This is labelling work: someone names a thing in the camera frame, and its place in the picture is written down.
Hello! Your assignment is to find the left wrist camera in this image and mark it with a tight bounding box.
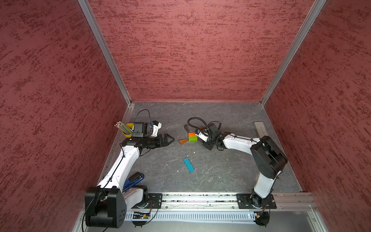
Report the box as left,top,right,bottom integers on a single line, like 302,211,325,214
150,120,162,137

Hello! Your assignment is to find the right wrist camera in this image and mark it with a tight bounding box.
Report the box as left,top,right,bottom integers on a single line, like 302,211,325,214
195,129,210,143

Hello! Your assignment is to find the blue stapler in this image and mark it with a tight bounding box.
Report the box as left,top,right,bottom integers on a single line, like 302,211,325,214
123,172,145,192

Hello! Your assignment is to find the perforated cable duct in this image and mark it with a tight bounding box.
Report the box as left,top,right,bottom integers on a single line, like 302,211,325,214
125,211,256,224

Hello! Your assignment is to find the aluminium corner post right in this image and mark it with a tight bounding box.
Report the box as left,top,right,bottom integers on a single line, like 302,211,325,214
260,0,327,106

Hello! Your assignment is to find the aluminium corner post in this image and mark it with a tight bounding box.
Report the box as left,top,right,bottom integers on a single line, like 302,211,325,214
260,0,327,106
78,0,132,107

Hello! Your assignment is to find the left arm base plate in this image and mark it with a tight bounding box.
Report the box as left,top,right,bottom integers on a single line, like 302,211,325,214
133,193,163,209

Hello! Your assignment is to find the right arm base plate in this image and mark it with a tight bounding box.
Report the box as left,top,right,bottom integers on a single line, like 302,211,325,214
236,193,277,210

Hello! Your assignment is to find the grey whiteboard eraser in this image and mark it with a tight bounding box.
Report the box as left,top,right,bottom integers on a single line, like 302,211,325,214
253,121,269,138

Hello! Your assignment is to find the green rectangular block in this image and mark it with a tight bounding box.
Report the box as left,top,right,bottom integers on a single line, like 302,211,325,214
188,136,198,143

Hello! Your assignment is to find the yellow pen cup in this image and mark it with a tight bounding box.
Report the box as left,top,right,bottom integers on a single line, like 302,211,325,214
122,123,134,138

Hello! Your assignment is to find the teal block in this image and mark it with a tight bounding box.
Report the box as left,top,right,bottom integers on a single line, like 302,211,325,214
183,158,195,173

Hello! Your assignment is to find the dark brown triangular block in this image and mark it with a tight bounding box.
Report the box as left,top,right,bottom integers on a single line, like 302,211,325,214
184,124,189,133

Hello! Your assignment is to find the orange triangular block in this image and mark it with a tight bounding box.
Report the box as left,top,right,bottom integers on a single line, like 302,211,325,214
179,139,189,145

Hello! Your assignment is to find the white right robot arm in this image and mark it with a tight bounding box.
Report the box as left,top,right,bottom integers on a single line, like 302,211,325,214
195,123,288,209

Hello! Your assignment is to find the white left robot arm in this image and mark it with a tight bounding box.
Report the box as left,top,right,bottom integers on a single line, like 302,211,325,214
82,120,175,230

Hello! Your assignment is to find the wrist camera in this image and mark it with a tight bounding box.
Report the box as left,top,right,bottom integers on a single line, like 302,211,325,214
195,129,210,143
150,120,162,137

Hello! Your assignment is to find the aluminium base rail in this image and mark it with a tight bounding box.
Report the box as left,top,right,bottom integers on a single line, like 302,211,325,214
160,192,318,212

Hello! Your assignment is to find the bundle of pencils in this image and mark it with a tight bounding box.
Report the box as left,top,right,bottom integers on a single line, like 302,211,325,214
115,121,132,135

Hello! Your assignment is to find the aluminium corner post left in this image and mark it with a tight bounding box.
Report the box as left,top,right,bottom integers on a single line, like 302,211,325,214
78,0,132,107

